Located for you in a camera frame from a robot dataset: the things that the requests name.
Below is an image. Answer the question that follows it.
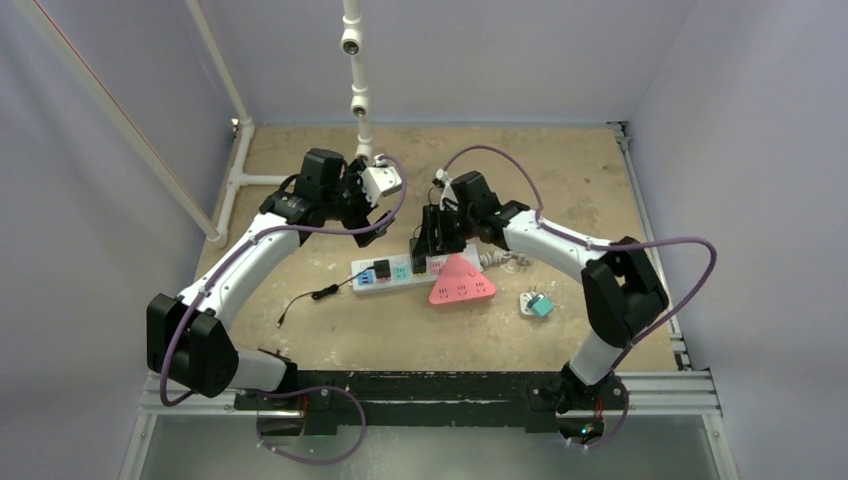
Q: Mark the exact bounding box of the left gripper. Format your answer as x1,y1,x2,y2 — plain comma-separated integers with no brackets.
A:
322,160,393,245

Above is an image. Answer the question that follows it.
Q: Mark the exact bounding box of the black power adapter with switch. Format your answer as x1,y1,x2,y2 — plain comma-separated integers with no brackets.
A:
276,260,389,328

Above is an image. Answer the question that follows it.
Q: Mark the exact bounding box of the white multicolour power strip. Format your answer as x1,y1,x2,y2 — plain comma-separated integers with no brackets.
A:
350,245,483,295

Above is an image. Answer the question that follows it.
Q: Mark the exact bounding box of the pink triangular power socket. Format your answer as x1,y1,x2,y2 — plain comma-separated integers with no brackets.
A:
428,254,497,307

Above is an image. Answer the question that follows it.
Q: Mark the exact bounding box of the white PVC pipe frame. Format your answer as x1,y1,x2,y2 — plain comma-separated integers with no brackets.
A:
13,0,379,250

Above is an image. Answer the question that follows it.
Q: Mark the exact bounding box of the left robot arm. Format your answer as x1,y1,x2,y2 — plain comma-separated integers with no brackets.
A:
146,148,408,409

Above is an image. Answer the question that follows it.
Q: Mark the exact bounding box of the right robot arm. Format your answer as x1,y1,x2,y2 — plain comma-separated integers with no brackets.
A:
411,169,669,407

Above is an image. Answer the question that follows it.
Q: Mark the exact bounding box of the teal white plug adapter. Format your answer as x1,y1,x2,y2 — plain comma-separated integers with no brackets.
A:
519,291,555,319

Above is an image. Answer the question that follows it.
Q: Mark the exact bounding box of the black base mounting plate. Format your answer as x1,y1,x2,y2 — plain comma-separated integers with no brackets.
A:
234,370,628,436

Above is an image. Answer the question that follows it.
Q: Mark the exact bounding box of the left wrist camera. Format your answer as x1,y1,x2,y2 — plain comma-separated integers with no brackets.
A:
360,166,403,204

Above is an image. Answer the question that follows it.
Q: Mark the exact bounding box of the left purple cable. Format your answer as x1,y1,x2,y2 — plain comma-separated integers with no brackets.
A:
158,154,409,466

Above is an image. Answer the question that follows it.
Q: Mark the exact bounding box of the purple cable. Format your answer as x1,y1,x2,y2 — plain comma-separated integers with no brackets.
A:
158,154,409,466
442,145,719,452

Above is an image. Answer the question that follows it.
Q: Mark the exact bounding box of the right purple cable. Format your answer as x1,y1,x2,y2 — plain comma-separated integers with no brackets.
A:
442,145,719,452

